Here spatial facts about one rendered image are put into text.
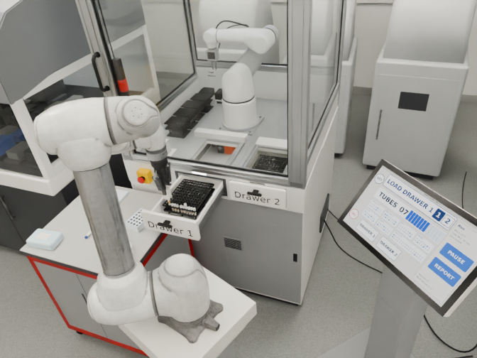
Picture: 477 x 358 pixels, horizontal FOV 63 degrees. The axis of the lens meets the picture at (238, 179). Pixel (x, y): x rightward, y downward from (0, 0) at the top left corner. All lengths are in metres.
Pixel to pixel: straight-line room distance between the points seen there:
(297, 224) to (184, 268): 0.84
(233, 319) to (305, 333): 1.01
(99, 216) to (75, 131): 0.27
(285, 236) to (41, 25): 1.61
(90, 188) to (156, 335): 0.62
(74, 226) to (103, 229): 0.98
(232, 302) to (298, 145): 0.71
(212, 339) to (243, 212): 0.80
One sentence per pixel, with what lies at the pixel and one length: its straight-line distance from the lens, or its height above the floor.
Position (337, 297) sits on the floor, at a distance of 2.62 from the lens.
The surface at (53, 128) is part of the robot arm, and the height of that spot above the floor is 1.64.
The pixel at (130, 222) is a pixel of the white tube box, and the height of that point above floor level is 0.79.
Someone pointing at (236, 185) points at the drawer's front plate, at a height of 0.91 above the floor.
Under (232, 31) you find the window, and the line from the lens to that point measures 1.62.
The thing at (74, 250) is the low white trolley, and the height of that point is 0.76.
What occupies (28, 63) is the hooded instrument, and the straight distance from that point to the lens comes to 2.20.
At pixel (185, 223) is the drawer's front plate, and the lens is 1.76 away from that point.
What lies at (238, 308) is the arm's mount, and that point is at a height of 0.83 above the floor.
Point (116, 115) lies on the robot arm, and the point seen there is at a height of 1.65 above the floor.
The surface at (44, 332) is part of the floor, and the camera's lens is 2.84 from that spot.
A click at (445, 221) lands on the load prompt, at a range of 1.47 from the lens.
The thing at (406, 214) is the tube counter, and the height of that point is 1.11.
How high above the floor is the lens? 2.08
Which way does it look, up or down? 36 degrees down
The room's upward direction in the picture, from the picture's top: 5 degrees counter-clockwise
